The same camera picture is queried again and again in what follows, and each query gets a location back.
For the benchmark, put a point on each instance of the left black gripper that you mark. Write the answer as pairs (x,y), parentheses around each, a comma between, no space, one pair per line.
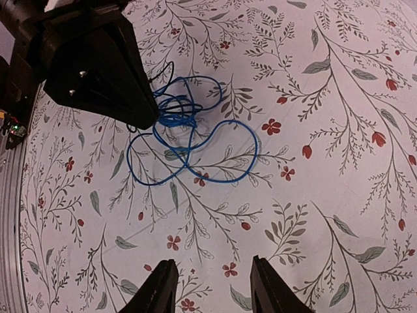
(88,50)

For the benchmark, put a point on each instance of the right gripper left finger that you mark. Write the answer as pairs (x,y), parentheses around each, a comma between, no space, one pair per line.
(157,293)

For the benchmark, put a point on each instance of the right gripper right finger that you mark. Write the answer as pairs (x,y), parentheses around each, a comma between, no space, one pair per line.
(270,293)

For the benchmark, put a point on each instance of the floral table mat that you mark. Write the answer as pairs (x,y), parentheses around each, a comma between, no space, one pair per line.
(307,159)

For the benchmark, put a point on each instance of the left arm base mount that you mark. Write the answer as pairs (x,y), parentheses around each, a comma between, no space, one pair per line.
(14,127)

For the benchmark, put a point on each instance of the front aluminium rail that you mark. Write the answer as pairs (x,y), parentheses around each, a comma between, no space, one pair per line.
(12,279)

